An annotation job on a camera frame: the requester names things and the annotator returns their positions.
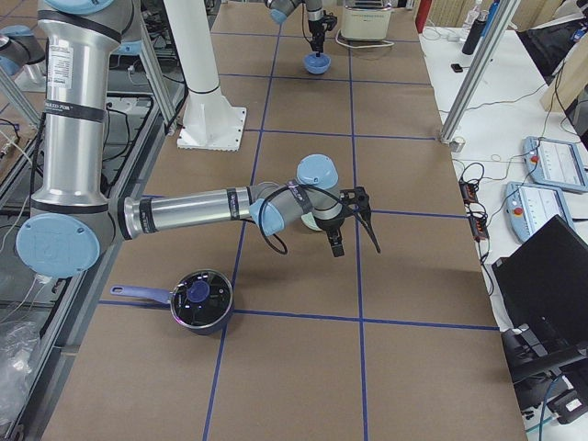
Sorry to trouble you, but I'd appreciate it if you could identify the blue bowl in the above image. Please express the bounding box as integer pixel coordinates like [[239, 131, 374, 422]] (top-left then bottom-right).
[[303, 52, 332, 75]]

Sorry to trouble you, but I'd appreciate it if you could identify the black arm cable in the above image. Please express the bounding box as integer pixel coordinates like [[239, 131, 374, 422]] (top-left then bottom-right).
[[256, 182, 368, 254]]

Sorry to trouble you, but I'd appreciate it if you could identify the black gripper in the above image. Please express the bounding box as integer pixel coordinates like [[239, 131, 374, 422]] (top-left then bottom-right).
[[315, 209, 381, 257], [308, 18, 325, 58]]

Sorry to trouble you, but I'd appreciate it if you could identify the green bowl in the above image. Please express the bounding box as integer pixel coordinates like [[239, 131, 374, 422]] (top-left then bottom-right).
[[301, 212, 322, 232]]

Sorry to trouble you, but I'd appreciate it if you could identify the upper teach pendant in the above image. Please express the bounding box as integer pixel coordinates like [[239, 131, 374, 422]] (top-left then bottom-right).
[[523, 136, 587, 193]]

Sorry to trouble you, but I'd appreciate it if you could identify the glass saucepan lid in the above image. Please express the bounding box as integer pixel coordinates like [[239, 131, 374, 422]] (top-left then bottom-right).
[[171, 269, 234, 335]]

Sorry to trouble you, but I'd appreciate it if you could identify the teach pendant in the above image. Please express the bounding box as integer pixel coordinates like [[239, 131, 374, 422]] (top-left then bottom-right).
[[523, 136, 587, 193], [505, 181, 575, 243]]

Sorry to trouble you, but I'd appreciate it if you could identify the white toaster cable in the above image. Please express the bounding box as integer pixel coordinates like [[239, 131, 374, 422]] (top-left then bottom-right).
[[335, 29, 395, 49]]

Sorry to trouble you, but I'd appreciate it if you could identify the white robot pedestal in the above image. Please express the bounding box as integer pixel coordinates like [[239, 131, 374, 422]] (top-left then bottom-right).
[[164, 0, 247, 152]]

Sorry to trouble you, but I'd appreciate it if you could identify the small black device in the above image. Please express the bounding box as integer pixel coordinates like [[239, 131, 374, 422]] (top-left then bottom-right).
[[450, 63, 464, 73]]

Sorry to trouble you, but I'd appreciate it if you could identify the black water bottle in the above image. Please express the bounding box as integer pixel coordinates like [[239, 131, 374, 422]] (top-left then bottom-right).
[[462, 10, 488, 55]]

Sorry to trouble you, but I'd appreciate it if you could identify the cream toaster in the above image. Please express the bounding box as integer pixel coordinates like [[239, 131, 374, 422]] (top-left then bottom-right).
[[340, 0, 392, 41]]

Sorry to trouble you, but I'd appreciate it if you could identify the black laptop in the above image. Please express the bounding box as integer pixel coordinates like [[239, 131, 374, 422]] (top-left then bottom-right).
[[491, 213, 588, 350]]

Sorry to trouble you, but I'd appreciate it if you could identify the aluminium frame post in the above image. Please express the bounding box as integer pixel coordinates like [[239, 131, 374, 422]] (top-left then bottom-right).
[[439, 0, 520, 153]]

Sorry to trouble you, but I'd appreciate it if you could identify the lower teach pendant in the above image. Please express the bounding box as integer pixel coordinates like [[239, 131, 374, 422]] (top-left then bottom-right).
[[505, 181, 575, 243]]

